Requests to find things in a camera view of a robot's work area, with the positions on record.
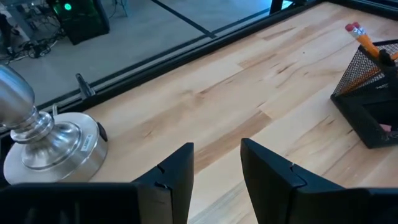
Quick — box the floor cable bundle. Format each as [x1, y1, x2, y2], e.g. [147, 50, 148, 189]
[0, 18, 68, 63]

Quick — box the black aluminium table frame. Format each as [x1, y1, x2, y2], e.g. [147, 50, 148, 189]
[0, 0, 398, 141]

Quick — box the black table clamp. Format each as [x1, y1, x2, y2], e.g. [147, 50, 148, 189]
[75, 73, 96, 100]

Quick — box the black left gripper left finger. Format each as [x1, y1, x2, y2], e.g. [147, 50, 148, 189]
[132, 142, 195, 224]

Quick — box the black hook bracket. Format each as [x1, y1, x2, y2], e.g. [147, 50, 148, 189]
[269, 0, 295, 15]

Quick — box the black computer tower green light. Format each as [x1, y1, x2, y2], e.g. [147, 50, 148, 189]
[46, 0, 110, 46]

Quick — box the white shade silver table lamp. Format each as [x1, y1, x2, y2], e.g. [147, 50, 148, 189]
[0, 63, 109, 186]

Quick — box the black mesh desk organizer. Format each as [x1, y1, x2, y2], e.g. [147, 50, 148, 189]
[330, 39, 398, 149]

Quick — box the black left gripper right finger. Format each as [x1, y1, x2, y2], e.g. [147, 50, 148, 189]
[241, 139, 346, 224]

